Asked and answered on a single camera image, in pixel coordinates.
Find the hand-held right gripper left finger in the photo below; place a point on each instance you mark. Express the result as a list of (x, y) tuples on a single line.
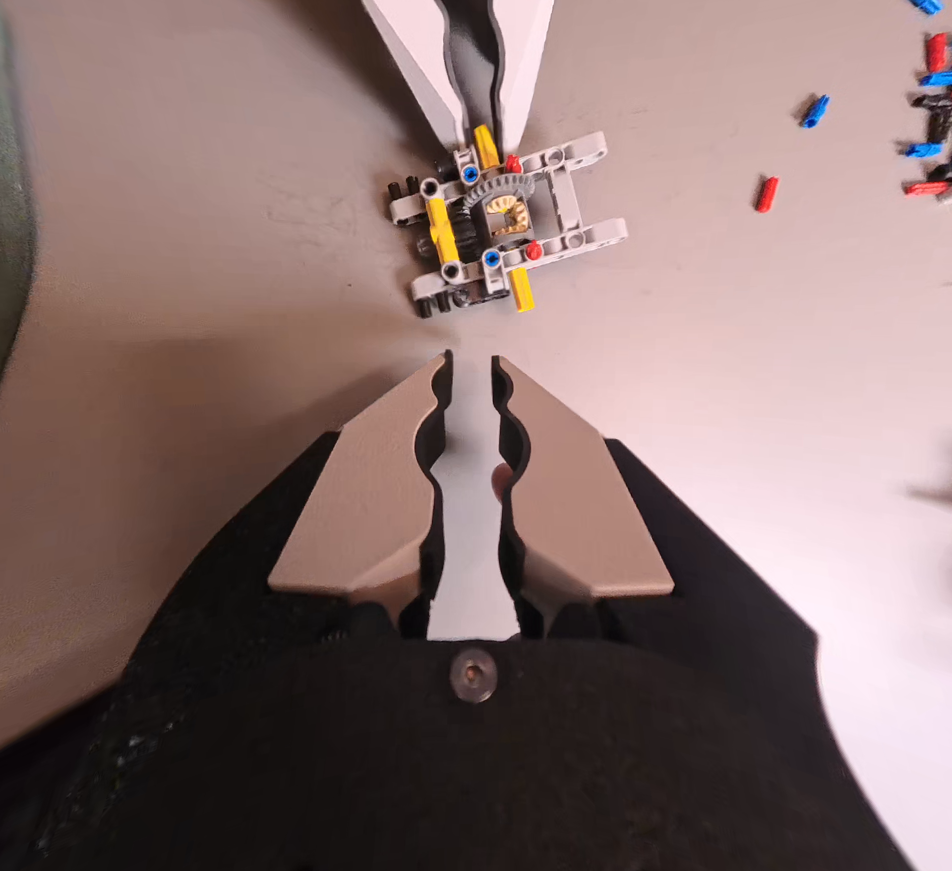
[(357, 514)]

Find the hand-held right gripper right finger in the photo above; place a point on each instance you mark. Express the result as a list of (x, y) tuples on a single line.
[(587, 514)]

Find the small grey lego connector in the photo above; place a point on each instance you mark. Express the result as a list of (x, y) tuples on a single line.
[(462, 158)]

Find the small grey lego differential assembly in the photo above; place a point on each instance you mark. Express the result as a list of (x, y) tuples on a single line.
[(565, 209)]

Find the red lego pin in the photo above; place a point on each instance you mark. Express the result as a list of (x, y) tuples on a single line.
[(767, 194)]

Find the person's right hand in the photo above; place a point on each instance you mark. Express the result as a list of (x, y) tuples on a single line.
[(502, 484)]

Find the pile of blue yellow pins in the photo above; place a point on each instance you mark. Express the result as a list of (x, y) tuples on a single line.
[(933, 119)]

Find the person's green sweatshirt torso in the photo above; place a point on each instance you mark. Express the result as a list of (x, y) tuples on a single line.
[(11, 216)]

